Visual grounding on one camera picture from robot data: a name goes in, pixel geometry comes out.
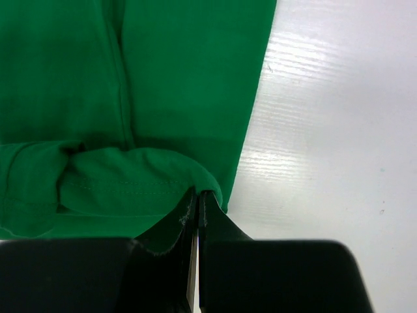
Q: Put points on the green t shirt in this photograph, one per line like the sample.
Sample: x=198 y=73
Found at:
x=112 y=112

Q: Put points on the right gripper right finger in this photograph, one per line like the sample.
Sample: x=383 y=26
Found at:
x=241 y=274

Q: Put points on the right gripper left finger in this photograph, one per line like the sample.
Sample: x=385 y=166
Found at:
x=149 y=273

